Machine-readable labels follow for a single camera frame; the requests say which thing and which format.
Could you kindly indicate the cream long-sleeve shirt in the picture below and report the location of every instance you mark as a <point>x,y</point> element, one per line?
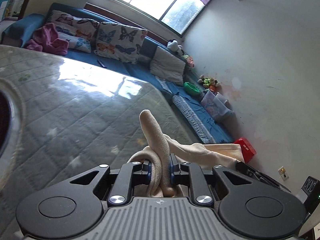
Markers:
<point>152,130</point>

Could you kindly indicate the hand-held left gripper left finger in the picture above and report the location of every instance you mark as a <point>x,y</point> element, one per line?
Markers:
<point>149,172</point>

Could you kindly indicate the green bowl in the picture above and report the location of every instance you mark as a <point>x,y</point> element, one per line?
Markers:
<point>191,88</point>

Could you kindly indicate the beige wall socket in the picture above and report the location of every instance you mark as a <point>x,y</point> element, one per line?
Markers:
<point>283,173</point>

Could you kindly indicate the patterned grey quilt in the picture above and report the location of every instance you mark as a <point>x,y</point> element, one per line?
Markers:
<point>192,120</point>

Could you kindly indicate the black round induction cooktop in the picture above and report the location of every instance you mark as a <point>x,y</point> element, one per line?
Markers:
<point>3,120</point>

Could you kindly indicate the clear plastic storage box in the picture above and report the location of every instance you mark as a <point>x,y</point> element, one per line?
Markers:
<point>217,105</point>

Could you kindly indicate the blue cabinet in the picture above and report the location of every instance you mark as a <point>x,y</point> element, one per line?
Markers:
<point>4,5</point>

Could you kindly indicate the black remote control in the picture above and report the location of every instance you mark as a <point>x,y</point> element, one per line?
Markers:
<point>101,63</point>

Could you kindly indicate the panda plush toy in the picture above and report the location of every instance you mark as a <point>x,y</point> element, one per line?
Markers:
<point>173,46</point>

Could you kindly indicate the butterfly print cushion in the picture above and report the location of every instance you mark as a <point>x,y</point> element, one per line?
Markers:
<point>72,20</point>
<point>75,42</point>
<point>120,40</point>

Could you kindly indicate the green pink plush toy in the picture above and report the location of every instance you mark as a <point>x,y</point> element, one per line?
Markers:
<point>188,60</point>

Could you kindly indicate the brown plush toy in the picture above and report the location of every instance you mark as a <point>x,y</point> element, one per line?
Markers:
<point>207,82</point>

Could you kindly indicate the red plastic box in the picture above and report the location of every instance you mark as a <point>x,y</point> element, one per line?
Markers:
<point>246,150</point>

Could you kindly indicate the grey pillow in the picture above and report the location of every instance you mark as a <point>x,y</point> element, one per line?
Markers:
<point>167,66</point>

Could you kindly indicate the pink cloth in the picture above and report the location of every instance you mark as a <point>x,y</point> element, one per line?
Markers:
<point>48,38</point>

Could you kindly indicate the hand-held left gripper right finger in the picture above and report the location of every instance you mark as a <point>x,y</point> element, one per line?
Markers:
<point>172,171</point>

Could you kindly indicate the blue sofa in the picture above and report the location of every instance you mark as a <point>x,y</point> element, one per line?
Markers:
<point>115,66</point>

